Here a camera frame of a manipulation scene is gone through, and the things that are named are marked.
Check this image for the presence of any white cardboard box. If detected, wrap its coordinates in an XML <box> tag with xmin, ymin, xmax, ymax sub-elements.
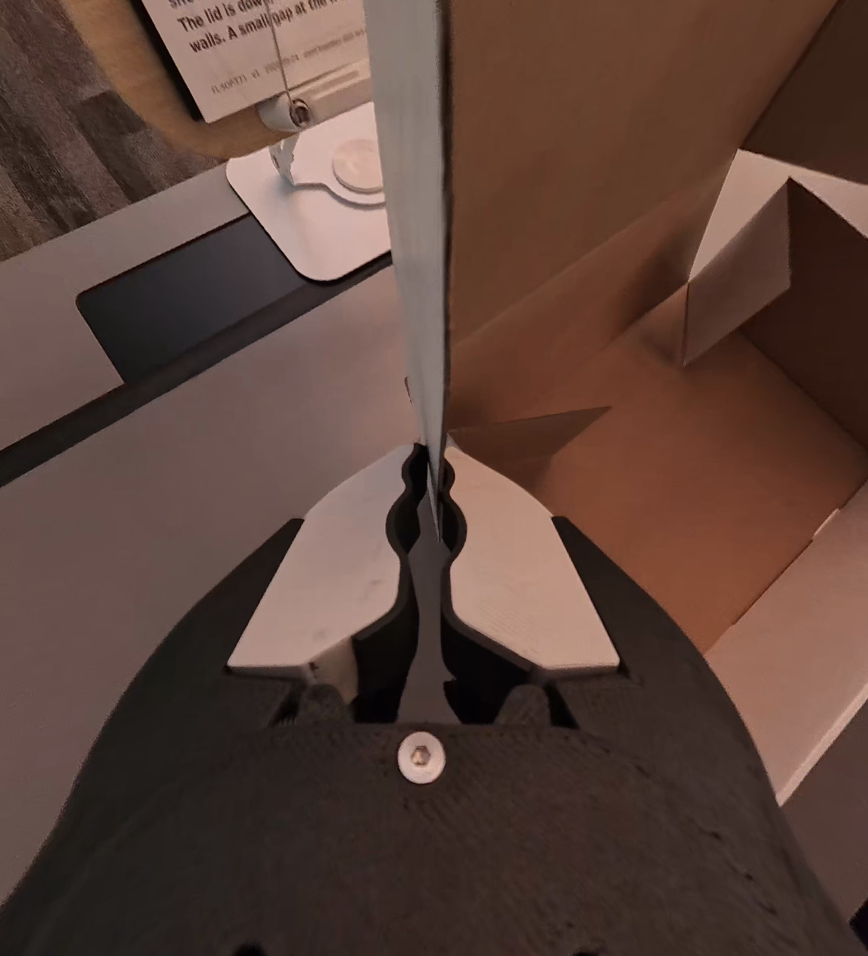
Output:
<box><xmin>363</xmin><ymin>0</ymin><xmax>868</xmax><ymax>808</ymax></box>

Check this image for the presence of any printed instruction sheet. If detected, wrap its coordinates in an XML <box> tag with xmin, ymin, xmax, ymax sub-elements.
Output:
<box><xmin>141</xmin><ymin>0</ymin><xmax>369</xmax><ymax>124</ymax></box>

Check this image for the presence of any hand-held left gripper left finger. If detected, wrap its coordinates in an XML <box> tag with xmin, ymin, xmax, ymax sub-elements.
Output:
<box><xmin>226</xmin><ymin>444</ymin><xmax>432</xmax><ymax>705</ymax></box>

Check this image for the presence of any black desk recess panel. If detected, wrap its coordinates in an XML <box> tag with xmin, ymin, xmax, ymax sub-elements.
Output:
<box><xmin>76</xmin><ymin>215</ymin><xmax>394</xmax><ymax>386</ymax></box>

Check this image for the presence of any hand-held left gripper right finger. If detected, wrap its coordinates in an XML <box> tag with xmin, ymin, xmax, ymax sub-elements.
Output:
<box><xmin>434</xmin><ymin>447</ymin><xmax>622</xmax><ymax>705</ymax></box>

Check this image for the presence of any wooden table with rounded corner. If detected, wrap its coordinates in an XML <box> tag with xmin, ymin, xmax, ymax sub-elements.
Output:
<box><xmin>61</xmin><ymin>0</ymin><xmax>278</xmax><ymax>159</ymax></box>

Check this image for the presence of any white sign stand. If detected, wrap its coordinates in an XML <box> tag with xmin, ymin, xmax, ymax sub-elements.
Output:
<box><xmin>226</xmin><ymin>96</ymin><xmax>394</xmax><ymax>283</ymax></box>

